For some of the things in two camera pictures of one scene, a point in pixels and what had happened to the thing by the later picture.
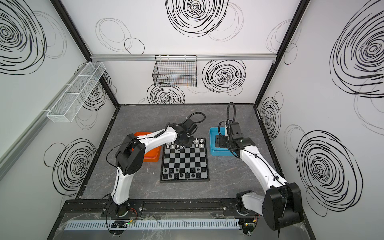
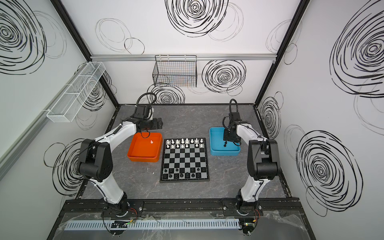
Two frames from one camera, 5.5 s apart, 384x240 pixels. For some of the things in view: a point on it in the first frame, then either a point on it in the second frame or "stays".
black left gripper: [184, 141] -> [157, 123]
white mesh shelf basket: [67, 107] stays
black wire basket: [179, 71] stays
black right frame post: [301, 8] stays
